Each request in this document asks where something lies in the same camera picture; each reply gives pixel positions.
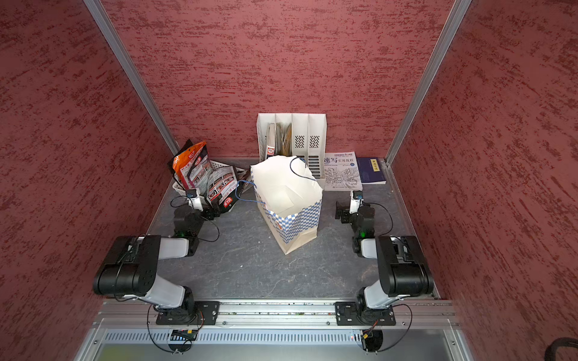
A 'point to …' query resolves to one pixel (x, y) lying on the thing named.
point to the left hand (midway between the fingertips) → (208, 201)
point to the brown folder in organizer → (284, 140)
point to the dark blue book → (370, 171)
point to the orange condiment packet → (184, 161)
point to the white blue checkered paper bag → (288, 196)
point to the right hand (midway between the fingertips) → (347, 203)
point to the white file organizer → (308, 139)
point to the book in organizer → (271, 138)
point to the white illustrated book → (341, 171)
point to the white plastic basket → (181, 189)
